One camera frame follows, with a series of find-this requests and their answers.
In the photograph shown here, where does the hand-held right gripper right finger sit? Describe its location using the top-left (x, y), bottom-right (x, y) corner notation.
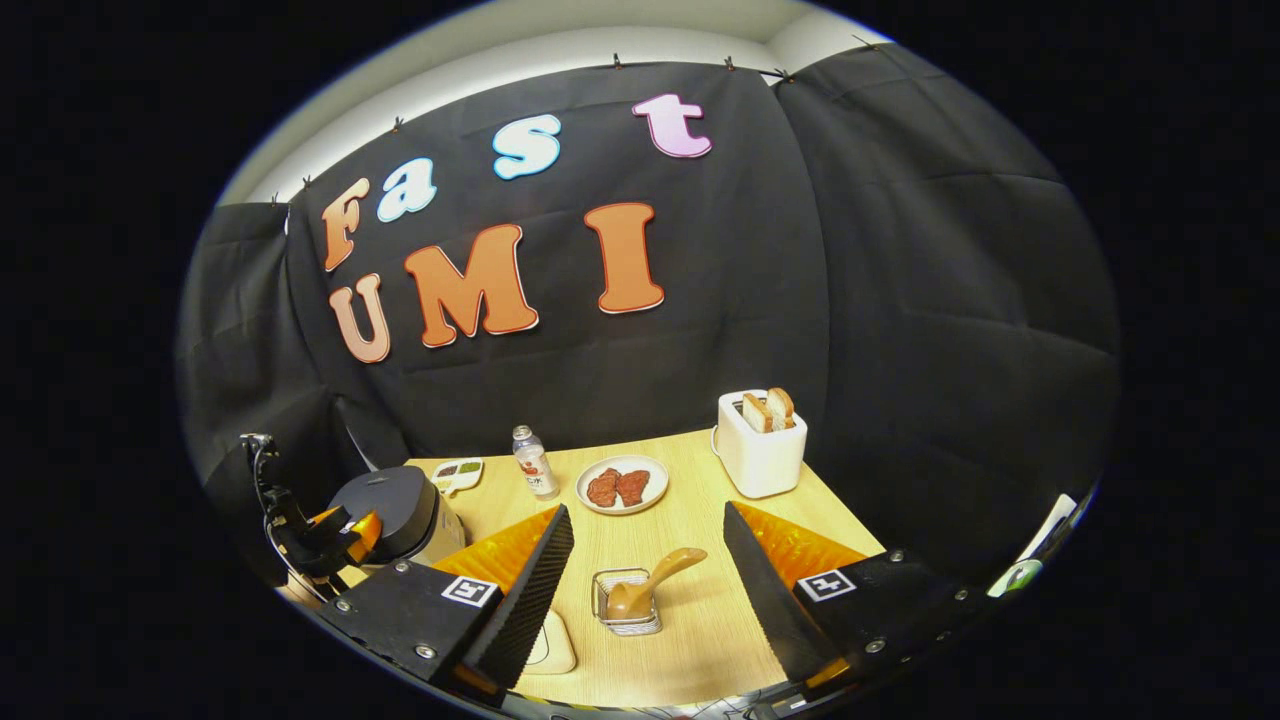
top-left (722, 500), bottom-right (1003, 701)

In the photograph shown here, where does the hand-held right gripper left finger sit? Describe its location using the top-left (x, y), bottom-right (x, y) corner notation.
top-left (318, 503), bottom-right (576, 706)

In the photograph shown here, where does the dark grey rice cooker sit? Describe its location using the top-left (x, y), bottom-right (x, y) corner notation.
top-left (328, 465), bottom-right (466, 571)

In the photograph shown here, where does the wooden spoon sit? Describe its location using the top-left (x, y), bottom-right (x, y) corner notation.
top-left (606, 547), bottom-right (709, 621)

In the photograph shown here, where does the wire chopstick holder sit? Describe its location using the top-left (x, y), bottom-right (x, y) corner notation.
top-left (591, 567), bottom-right (663, 637)

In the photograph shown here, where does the white divided sauce dish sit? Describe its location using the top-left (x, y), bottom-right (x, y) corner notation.
top-left (432, 458), bottom-right (485, 498)

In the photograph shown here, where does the small clear drink bottle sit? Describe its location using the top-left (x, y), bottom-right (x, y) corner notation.
top-left (512, 425), bottom-right (561, 501)

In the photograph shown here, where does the white toaster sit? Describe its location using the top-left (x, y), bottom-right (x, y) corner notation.
top-left (712, 390), bottom-right (809, 499)

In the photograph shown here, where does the white round plate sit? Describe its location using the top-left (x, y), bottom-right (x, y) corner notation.
top-left (576, 455), bottom-right (670, 516)

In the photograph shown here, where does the green round object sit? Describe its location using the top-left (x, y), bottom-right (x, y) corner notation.
top-left (985, 560), bottom-right (1046, 599)

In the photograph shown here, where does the white flat object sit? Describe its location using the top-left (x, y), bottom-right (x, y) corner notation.
top-left (1018, 493), bottom-right (1081, 566)

